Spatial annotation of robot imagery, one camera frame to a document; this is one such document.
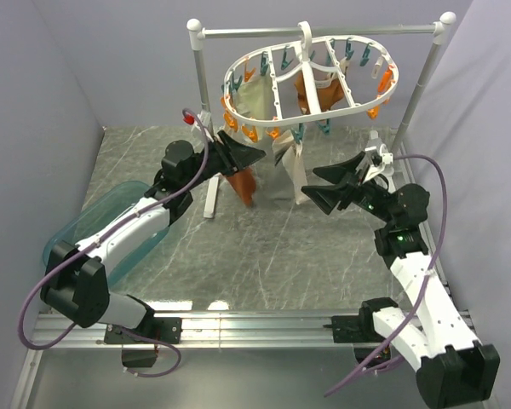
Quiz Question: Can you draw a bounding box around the orange underwear on left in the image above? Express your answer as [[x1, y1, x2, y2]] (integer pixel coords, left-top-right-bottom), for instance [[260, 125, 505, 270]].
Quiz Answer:
[[225, 167, 256, 207]]

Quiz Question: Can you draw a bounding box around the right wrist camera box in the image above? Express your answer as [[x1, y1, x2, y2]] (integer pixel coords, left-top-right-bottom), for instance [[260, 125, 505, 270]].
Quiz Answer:
[[362, 140, 393, 183]]

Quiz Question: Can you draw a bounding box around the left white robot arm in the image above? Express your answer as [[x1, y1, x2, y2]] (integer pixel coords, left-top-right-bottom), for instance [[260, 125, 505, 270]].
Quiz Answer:
[[40, 130, 266, 343]]

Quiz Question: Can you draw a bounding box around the white metal drying rack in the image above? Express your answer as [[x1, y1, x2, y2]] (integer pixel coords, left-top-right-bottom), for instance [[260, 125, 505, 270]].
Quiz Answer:
[[186, 11, 457, 220]]

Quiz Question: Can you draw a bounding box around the teal clip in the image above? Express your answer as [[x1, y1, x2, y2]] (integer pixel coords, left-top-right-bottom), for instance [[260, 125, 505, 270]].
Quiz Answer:
[[290, 123, 305, 145], [316, 118, 331, 135]]

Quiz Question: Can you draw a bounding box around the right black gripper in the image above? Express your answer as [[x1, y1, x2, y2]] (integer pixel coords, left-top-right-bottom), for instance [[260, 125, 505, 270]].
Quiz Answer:
[[301, 151, 397, 225]]

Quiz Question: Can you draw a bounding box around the orange clip front left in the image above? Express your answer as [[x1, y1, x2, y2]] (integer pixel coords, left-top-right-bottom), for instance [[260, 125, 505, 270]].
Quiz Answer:
[[265, 127, 282, 141]]

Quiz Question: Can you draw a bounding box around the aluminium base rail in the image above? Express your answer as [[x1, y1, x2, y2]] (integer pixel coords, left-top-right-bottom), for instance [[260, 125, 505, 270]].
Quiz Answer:
[[11, 310, 423, 408]]

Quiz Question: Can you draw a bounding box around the orange underwear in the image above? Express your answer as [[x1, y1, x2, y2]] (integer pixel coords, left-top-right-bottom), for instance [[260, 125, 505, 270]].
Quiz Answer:
[[294, 73, 344, 115], [225, 167, 256, 207]]

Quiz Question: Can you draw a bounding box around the orange underwear on right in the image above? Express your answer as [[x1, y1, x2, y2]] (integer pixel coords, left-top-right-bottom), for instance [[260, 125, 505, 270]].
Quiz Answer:
[[294, 73, 344, 115]]

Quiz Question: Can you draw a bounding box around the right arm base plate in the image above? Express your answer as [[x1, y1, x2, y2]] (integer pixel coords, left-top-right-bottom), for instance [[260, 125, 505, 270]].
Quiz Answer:
[[323, 315, 367, 343]]

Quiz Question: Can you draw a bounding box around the grey underwear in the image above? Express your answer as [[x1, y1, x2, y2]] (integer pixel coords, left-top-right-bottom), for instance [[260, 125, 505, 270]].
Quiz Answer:
[[263, 130, 308, 205]]

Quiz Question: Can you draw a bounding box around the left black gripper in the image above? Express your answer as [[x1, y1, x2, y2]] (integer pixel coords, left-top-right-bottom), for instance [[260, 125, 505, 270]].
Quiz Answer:
[[184, 130, 266, 191]]

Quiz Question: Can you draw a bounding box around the white oval clip hanger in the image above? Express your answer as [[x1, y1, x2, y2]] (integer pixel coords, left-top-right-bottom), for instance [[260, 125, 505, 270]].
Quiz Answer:
[[221, 21, 399, 135]]

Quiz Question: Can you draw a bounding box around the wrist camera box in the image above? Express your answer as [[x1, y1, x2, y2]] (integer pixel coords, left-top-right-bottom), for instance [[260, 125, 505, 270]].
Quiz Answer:
[[191, 110, 214, 139], [362, 140, 393, 183]]

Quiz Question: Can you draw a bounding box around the teal plastic basin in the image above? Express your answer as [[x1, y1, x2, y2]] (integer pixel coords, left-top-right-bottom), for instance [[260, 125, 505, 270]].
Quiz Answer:
[[43, 181, 169, 290]]

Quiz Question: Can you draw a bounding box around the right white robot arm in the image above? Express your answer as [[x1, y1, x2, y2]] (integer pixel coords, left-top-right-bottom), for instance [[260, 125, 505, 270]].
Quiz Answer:
[[301, 153, 500, 408]]

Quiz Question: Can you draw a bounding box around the orange clip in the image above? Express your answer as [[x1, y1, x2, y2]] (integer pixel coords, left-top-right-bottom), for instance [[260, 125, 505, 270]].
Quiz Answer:
[[265, 127, 282, 141], [366, 105, 381, 120]]

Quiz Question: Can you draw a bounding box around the cream underwear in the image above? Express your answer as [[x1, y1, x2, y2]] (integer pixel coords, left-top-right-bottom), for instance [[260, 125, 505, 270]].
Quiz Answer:
[[234, 78, 272, 120]]

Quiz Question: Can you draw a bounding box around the orange clip front right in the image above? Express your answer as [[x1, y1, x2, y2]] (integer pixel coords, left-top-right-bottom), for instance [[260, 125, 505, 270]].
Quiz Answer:
[[366, 105, 381, 120]]

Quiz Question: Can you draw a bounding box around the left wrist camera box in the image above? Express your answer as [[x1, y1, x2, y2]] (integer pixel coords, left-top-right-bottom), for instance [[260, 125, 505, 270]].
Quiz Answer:
[[191, 110, 214, 139]]

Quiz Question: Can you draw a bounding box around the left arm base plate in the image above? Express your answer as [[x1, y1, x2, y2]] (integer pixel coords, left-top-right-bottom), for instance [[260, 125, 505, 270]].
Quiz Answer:
[[103, 317, 182, 344]]

